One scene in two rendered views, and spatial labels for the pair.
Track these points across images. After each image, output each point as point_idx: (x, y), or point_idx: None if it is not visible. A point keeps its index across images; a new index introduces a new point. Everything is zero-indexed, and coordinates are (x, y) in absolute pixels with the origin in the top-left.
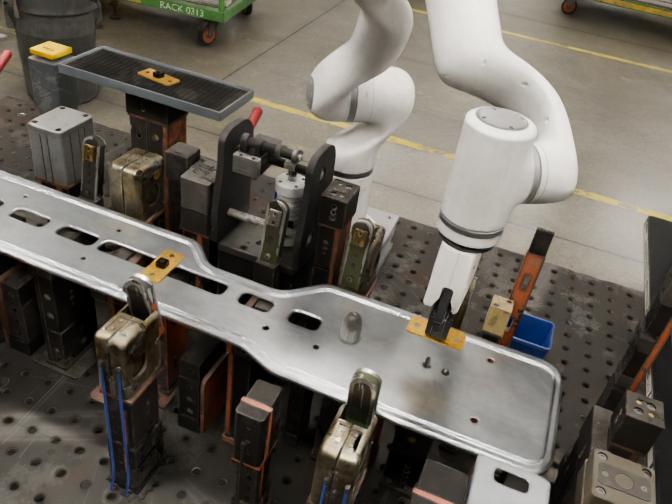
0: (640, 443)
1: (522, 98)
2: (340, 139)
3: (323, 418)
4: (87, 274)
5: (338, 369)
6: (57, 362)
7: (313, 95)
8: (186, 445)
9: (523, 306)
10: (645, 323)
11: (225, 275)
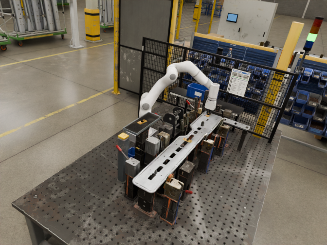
0: (220, 108)
1: (208, 81)
2: (146, 112)
3: (200, 141)
4: (190, 148)
5: (209, 127)
6: (177, 180)
7: (149, 105)
8: (196, 164)
9: (199, 107)
10: (205, 99)
11: (189, 133)
